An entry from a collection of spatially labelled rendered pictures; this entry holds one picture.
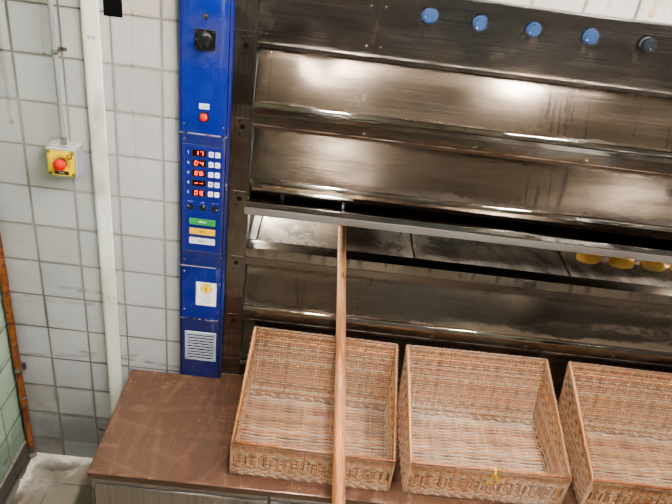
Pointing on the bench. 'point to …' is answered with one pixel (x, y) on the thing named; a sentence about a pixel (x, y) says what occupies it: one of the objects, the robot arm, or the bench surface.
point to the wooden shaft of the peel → (340, 376)
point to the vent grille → (200, 346)
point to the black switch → (205, 39)
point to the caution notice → (206, 294)
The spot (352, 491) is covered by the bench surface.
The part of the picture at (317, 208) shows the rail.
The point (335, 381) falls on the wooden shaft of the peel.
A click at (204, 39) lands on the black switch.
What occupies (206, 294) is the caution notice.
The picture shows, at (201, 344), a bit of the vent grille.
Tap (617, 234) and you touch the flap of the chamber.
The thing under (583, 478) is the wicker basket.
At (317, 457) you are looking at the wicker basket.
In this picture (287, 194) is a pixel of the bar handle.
